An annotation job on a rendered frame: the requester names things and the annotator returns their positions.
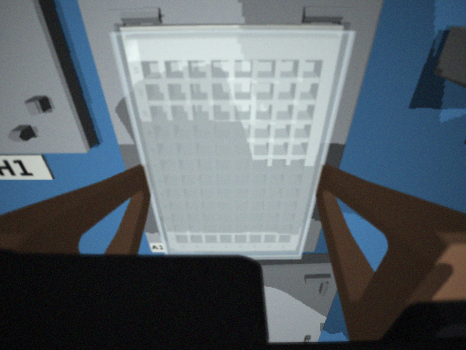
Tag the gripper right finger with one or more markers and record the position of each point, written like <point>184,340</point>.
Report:
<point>425,260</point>

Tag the blue bench mat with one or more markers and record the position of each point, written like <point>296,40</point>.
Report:
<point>408,131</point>

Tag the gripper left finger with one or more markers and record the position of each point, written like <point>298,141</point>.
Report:
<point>56,225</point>

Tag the white label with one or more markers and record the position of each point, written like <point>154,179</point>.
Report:
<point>24,167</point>

